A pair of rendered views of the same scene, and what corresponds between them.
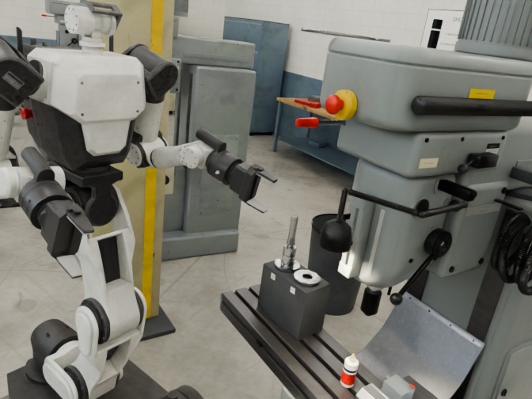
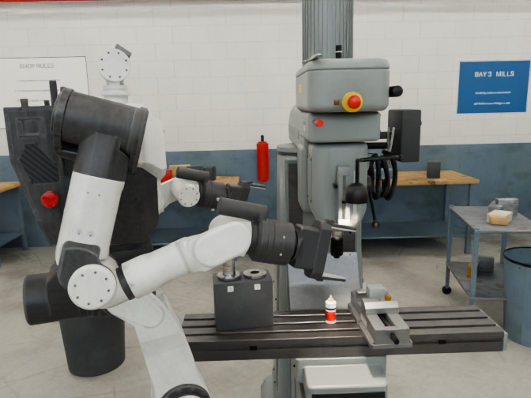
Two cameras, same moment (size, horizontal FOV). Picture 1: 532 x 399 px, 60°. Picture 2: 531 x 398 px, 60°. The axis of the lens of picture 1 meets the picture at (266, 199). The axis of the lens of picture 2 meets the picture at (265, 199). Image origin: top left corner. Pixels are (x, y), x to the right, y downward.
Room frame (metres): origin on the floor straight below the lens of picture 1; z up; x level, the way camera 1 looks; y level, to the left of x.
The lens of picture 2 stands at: (0.38, 1.19, 1.76)
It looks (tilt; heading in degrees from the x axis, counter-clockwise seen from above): 12 degrees down; 304
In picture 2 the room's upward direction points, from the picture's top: 1 degrees counter-clockwise
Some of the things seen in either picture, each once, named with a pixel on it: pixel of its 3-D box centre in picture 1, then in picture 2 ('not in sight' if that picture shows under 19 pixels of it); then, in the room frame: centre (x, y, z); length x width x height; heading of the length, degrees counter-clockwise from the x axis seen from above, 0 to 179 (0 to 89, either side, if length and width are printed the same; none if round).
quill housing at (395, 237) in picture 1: (391, 221); (337, 183); (1.09, -0.32, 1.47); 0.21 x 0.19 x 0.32; 35
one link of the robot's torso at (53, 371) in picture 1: (84, 370); not in sight; (1.28, 0.56, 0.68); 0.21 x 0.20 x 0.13; 53
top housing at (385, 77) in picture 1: (427, 85); (337, 88); (1.09, -0.33, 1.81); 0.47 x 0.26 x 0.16; 125
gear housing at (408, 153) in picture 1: (421, 140); (336, 125); (1.11, -0.36, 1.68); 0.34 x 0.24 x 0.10; 125
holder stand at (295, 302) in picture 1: (292, 294); (242, 298); (1.40, -0.14, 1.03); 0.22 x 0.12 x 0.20; 43
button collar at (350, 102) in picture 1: (343, 104); (352, 102); (0.95, -0.13, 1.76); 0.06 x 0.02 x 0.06; 35
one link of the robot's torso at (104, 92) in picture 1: (80, 100); (93, 165); (1.28, 0.55, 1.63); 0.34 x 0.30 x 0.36; 143
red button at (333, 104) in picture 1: (335, 104); (353, 102); (0.94, -0.11, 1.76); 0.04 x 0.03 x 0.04; 35
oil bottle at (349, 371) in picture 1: (350, 368); (330, 308); (1.11, -0.31, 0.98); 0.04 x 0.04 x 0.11
